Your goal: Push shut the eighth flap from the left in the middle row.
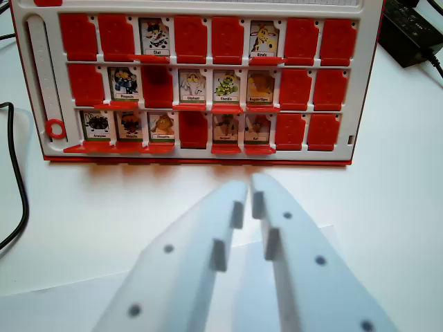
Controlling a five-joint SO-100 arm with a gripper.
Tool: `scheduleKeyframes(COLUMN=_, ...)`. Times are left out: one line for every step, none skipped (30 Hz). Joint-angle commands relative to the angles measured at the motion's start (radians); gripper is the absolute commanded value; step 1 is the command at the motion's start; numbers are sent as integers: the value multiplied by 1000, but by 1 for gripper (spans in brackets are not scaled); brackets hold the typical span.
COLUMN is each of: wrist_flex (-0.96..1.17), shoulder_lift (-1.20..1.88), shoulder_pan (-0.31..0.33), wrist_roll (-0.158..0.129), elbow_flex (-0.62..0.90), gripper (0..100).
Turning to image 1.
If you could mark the white paper sheet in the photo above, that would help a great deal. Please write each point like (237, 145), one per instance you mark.
(69, 304)

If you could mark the red plastic board flap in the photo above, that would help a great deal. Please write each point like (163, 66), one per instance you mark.
(329, 90)

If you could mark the red and white game board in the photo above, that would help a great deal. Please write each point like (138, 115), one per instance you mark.
(194, 103)

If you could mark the black power supply box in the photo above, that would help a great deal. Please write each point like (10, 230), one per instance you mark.
(408, 31)

